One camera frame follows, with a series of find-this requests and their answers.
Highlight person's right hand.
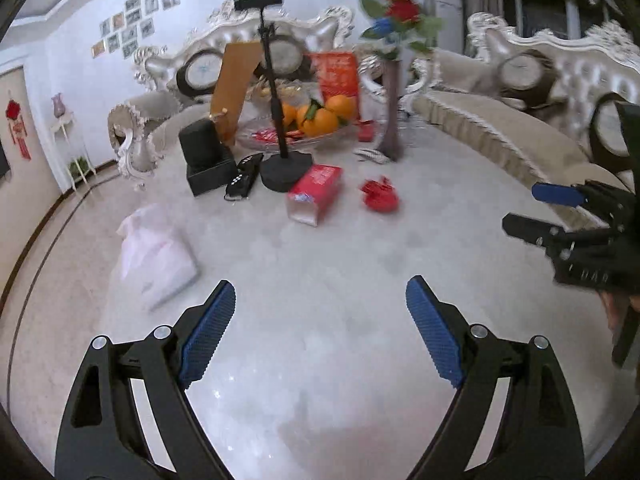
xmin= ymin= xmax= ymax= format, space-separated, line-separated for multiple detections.
xmin=602 ymin=291 xmax=627 ymax=347

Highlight white standing air conditioner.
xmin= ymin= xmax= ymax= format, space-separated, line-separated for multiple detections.
xmin=432 ymin=0 xmax=464 ymax=52

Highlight brown paper bag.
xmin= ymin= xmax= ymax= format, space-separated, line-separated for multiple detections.
xmin=209 ymin=42 xmax=262 ymax=147

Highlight black phone stand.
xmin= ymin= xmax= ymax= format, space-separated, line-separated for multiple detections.
xmin=233 ymin=0 xmax=315 ymax=194

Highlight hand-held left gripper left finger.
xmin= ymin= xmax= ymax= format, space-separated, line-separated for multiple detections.
xmin=54 ymin=280 xmax=237 ymax=480

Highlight round dark-rimmed cushion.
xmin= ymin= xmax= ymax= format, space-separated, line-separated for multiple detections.
xmin=591 ymin=92 xmax=640 ymax=159
xmin=499 ymin=49 xmax=557 ymax=109
xmin=259 ymin=35 xmax=305 ymax=79
xmin=176 ymin=50 xmax=226 ymax=99

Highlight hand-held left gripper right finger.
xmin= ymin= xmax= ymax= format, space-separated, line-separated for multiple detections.
xmin=405 ymin=275 xmax=586 ymax=480

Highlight tall dark glass vase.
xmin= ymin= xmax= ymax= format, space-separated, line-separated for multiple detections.
xmin=374 ymin=55 xmax=404 ymax=162

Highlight artificial rose bouquet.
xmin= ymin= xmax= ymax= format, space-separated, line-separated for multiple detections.
xmin=358 ymin=0 xmax=444 ymax=62

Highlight white side table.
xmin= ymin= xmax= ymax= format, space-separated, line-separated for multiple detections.
xmin=49 ymin=112 xmax=97 ymax=192

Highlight red paper bag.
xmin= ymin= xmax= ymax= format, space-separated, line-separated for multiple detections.
xmin=308 ymin=51 xmax=361 ymax=117

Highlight silver tufted ornate sofa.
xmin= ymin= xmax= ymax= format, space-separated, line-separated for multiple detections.
xmin=107 ymin=0 xmax=357 ymax=192

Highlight checkered small pouch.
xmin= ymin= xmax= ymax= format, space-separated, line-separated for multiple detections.
xmin=353 ymin=147 xmax=390 ymax=165

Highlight beige fringed ornate sofa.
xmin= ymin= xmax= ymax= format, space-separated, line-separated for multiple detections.
xmin=409 ymin=11 xmax=640 ymax=233

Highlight glass fruit bowl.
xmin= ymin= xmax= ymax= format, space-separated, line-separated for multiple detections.
xmin=235 ymin=109 xmax=367 ymax=155

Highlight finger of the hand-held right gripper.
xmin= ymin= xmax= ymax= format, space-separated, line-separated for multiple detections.
xmin=501 ymin=212 xmax=577 ymax=257
xmin=531 ymin=182 xmax=609 ymax=209

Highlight black gift box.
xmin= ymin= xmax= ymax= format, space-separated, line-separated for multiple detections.
xmin=178 ymin=118 xmax=237 ymax=198

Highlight red candy packets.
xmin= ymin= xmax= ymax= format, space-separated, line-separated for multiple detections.
xmin=251 ymin=128 xmax=304 ymax=144

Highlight group of wall picture frames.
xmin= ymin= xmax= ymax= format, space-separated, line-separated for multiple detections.
xmin=91 ymin=0 xmax=181 ymax=60

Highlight red tissue box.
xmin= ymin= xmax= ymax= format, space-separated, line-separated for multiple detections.
xmin=286 ymin=163 xmax=344 ymax=227

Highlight red crumpled wrapper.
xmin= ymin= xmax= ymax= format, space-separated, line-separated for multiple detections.
xmin=360 ymin=176 xmax=401 ymax=213

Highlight white plastic bag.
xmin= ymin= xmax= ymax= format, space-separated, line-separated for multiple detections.
xmin=117 ymin=204 xmax=200 ymax=312

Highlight red knot wall decoration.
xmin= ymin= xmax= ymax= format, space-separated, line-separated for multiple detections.
xmin=4 ymin=90 xmax=32 ymax=162

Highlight black remote control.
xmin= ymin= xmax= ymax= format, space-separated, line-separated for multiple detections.
xmin=224 ymin=152 xmax=265 ymax=203

